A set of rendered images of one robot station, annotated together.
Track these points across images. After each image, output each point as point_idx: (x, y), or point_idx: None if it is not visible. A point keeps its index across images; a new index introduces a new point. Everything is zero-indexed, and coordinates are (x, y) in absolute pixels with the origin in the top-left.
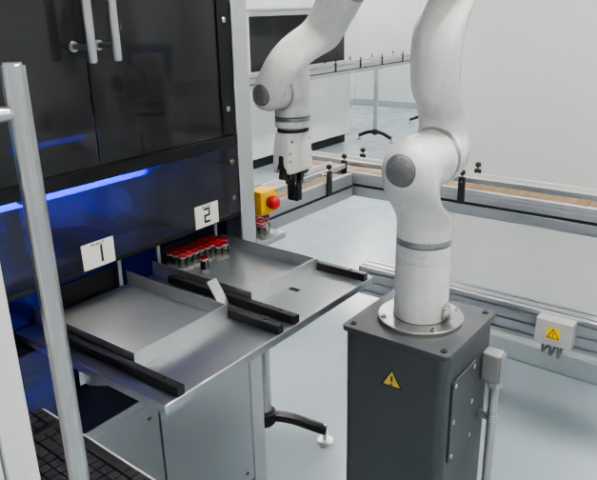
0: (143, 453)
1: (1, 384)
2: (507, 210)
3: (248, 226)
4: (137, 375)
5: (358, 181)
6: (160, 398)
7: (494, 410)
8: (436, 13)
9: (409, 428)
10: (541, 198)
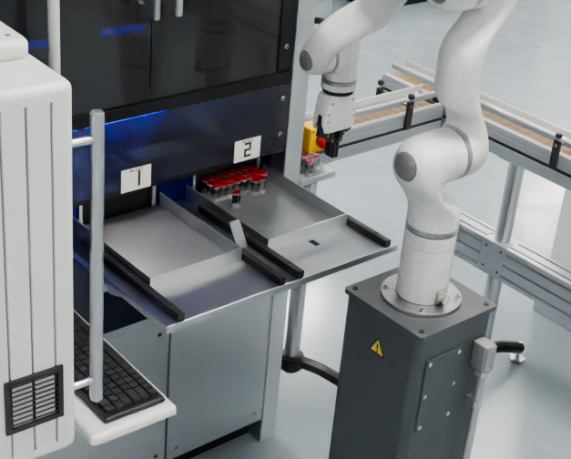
0: (148, 366)
1: (62, 294)
2: None
3: (292, 162)
4: (149, 297)
5: None
6: (164, 320)
7: (478, 397)
8: (461, 34)
9: (386, 393)
10: None
